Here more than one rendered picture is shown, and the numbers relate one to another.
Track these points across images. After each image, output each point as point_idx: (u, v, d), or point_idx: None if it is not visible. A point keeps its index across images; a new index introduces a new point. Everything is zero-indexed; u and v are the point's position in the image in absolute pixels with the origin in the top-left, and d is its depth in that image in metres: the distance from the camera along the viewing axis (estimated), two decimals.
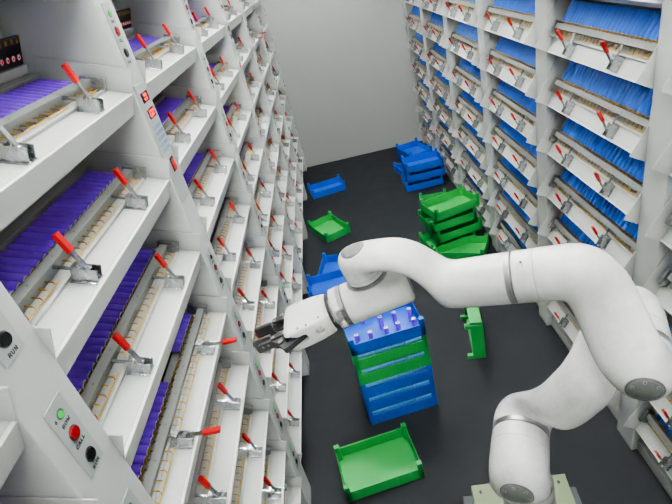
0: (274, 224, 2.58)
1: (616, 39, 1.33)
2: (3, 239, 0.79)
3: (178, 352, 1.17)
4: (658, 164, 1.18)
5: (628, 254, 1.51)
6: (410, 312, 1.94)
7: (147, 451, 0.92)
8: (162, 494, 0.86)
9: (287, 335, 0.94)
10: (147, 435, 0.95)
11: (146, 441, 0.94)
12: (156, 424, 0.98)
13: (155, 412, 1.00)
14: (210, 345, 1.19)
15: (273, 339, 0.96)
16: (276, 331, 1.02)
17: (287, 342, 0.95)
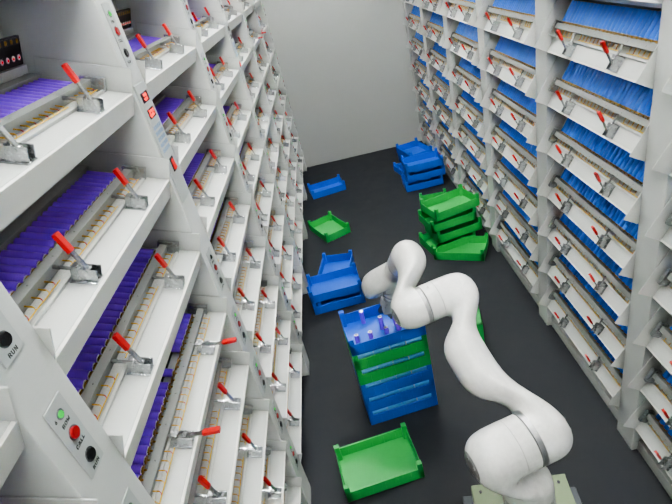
0: (274, 224, 2.58)
1: (616, 39, 1.33)
2: (3, 239, 0.79)
3: (178, 352, 1.17)
4: (658, 164, 1.18)
5: (628, 254, 1.51)
6: (165, 374, 1.09)
7: (147, 451, 0.92)
8: (162, 494, 0.86)
9: None
10: (147, 435, 0.95)
11: (146, 441, 0.94)
12: (156, 424, 0.98)
13: (155, 412, 1.00)
14: (210, 345, 1.19)
15: None
16: None
17: (381, 308, 1.89)
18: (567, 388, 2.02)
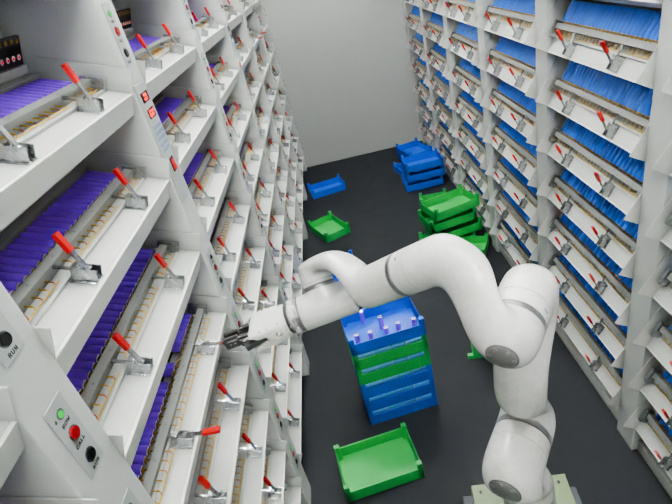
0: (274, 224, 2.58)
1: (616, 39, 1.33)
2: (3, 239, 0.79)
3: (178, 352, 1.17)
4: (658, 164, 1.18)
5: (628, 254, 1.51)
6: (165, 374, 1.09)
7: (147, 451, 0.92)
8: (162, 494, 0.86)
9: (250, 338, 1.12)
10: (147, 435, 0.95)
11: (146, 441, 0.94)
12: (156, 424, 0.98)
13: (155, 412, 1.00)
14: (210, 345, 1.19)
15: (239, 338, 1.15)
16: None
17: (250, 342, 1.13)
18: (567, 388, 2.02)
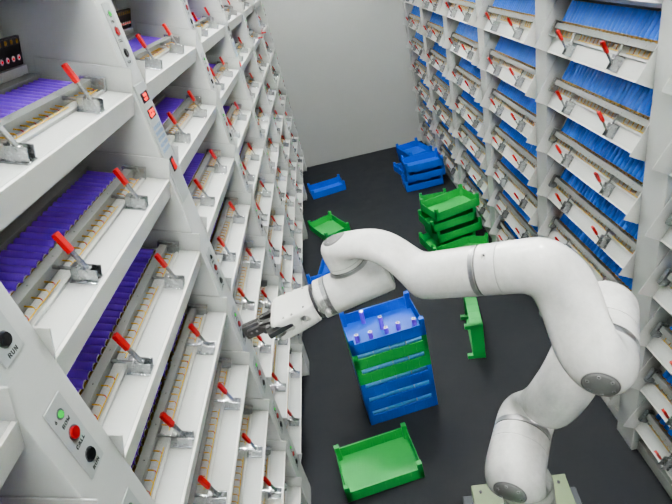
0: (274, 224, 2.58)
1: (616, 39, 1.33)
2: (3, 239, 0.79)
3: None
4: (658, 164, 1.18)
5: (628, 254, 1.51)
6: None
7: (138, 451, 0.92)
8: (150, 494, 0.86)
9: (274, 325, 0.98)
10: None
11: None
12: (148, 424, 0.98)
13: None
14: (206, 343, 1.18)
15: (260, 325, 1.02)
16: None
17: (273, 328, 1.00)
18: None
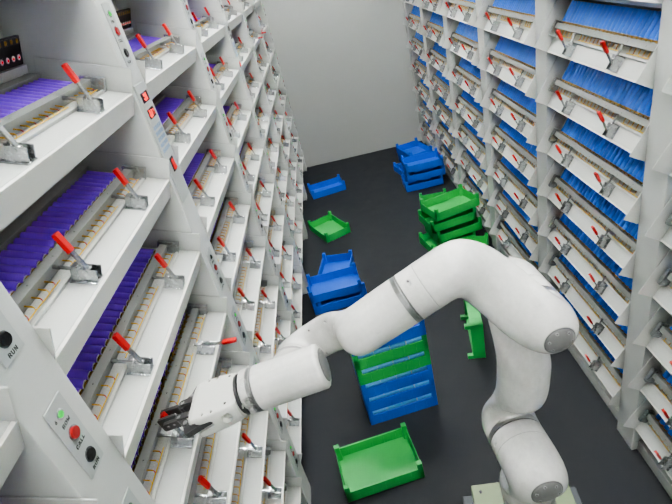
0: (274, 224, 2.58)
1: (616, 39, 1.33)
2: (3, 239, 0.79)
3: (171, 351, 1.17)
4: (658, 164, 1.18)
5: (628, 254, 1.51)
6: None
7: (138, 451, 0.92)
8: (149, 494, 0.86)
9: (191, 421, 0.87)
10: None
11: None
12: (148, 424, 0.98)
13: None
14: (210, 345, 1.19)
15: (178, 419, 0.90)
16: None
17: (190, 426, 0.88)
18: (567, 388, 2.02)
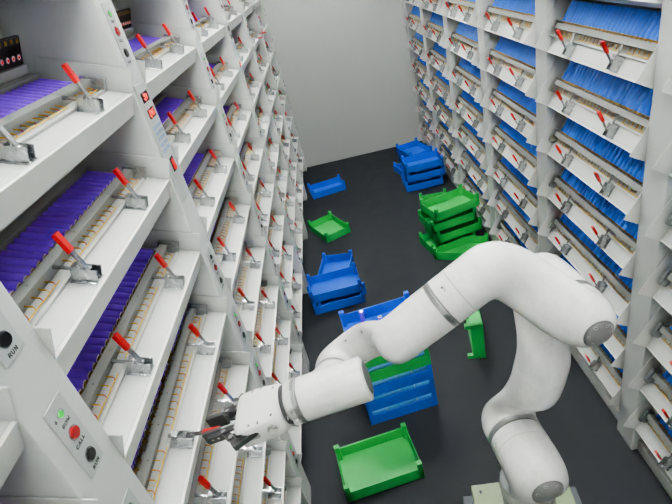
0: (274, 224, 2.58)
1: (616, 39, 1.33)
2: (3, 239, 0.79)
3: (171, 351, 1.17)
4: (658, 164, 1.18)
5: (628, 254, 1.51)
6: None
7: (138, 451, 0.92)
8: (155, 493, 0.86)
9: (237, 432, 0.89)
10: None
11: None
12: (148, 424, 0.98)
13: None
14: (206, 343, 1.18)
15: (223, 433, 0.92)
16: (229, 421, 0.97)
17: (237, 439, 0.90)
18: (567, 388, 2.02)
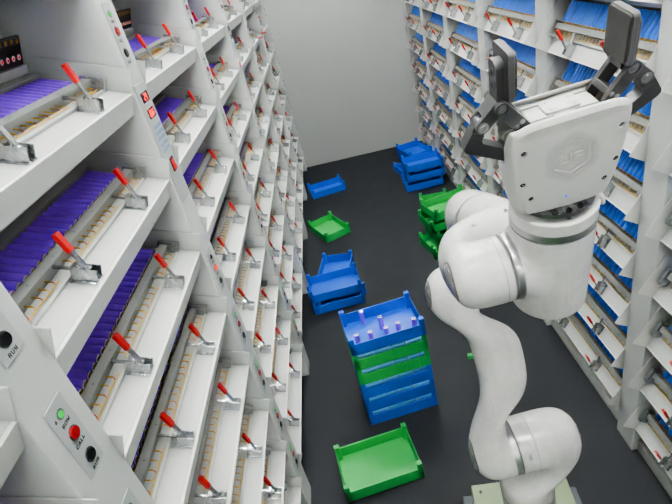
0: (274, 224, 2.58)
1: None
2: (3, 239, 0.79)
3: (171, 351, 1.17)
4: (658, 164, 1.18)
5: (628, 254, 1.51)
6: None
7: (138, 451, 0.92)
8: (150, 494, 0.86)
9: (601, 84, 0.43)
10: None
11: None
12: (148, 424, 0.98)
13: None
14: (206, 343, 1.18)
15: None
16: (510, 98, 0.39)
17: (633, 89, 0.42)
18: (567, 388, 2.02)
